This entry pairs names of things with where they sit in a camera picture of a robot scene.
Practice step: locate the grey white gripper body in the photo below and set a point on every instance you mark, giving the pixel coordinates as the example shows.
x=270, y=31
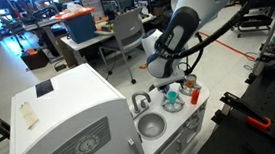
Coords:
x=169, y=79

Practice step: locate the grey toy faucet spout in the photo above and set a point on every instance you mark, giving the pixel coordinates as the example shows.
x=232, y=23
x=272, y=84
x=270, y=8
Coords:
x=138, y=95

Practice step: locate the grey toy faucet knob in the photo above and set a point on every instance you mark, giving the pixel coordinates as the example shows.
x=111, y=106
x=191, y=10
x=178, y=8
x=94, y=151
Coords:
x=143, y=104

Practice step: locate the teal toy cup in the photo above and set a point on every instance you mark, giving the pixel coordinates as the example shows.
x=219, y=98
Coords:
x=172, y=97

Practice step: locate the grey toy stove burner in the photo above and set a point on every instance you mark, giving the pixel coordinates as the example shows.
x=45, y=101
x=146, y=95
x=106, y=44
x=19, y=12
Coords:
x=167, y=107
x=184, y=90

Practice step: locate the orange silver toy can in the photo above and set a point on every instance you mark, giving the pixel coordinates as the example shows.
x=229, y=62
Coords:
x=191, y=81

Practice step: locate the orange floor tape piece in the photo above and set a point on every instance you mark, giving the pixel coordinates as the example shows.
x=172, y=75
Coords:
x=142, y=67

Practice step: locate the red toy bottle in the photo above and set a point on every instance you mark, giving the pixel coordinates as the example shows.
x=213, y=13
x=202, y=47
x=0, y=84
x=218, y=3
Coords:
x=195, y=97

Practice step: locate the white toy kitchen counter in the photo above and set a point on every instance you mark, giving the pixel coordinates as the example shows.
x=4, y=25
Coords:
x=178, y=120

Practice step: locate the grey toy sink bowl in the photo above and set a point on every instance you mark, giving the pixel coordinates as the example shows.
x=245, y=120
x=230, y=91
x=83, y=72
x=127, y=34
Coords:
x=151, y=126

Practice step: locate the grey office chair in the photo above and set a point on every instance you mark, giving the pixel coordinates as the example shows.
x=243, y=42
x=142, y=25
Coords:
x=128, y=29

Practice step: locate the white desk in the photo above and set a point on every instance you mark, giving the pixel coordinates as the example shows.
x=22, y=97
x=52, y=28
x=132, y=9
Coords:
x=81, y=43

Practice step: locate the white toy fridge cabinet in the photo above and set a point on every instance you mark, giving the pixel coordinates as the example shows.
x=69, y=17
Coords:
x=69, y=103

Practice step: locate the blue storage bin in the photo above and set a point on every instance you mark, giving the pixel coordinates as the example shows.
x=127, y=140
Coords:
x=81, y=28

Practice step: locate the black power brick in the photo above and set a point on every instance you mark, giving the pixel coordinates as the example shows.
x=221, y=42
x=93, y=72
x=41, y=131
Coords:
x=60, y=66

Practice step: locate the orange bin lid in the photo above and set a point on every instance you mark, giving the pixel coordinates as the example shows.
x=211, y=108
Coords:
x=72, y=14

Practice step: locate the white plastic bag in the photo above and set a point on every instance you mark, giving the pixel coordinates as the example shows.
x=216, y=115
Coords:
x=75, y=8

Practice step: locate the black box with orange item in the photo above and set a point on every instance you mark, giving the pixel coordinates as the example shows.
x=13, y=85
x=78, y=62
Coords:
x=35, y=59

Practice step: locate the beige paper label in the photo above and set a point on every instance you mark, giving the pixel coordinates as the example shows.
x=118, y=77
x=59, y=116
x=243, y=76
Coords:
x=29, y=115

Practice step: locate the grey background desk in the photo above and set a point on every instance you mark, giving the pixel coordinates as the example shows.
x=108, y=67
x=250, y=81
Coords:
x=39, y=26

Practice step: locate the aluminium frame stand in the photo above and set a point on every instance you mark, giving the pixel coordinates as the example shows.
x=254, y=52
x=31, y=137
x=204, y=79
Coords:
x=268, y=40

